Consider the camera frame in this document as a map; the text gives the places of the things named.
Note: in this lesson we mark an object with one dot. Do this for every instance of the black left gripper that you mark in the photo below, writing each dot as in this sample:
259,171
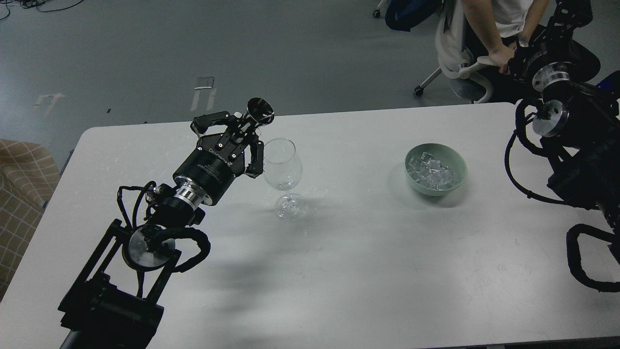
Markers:
219,158

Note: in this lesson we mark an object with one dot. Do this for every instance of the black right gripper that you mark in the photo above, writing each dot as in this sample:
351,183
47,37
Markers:
554,58

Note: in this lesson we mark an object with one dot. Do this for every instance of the steel double jigger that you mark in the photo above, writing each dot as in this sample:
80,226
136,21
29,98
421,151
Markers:
258,113

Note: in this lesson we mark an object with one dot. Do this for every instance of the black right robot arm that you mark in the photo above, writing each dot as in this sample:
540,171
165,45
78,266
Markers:
575,126

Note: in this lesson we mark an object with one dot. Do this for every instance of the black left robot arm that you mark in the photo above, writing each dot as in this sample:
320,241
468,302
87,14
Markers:
113,302

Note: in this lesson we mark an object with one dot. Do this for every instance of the clear wine glass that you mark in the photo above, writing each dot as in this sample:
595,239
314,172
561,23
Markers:
283,170

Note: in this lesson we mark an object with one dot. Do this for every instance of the pile of ice cubes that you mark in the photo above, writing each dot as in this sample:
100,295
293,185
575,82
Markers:
429,172

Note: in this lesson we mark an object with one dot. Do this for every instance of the seated person white shirt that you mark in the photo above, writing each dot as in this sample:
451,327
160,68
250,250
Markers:
494,30

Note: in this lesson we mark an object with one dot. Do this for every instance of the white office chair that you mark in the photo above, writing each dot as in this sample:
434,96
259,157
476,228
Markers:
455,60

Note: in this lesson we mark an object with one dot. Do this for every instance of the beige checkered sofa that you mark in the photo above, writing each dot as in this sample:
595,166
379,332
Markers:
28,179

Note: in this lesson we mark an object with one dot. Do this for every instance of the green ceramic bowl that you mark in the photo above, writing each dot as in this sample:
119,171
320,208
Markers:
446,155

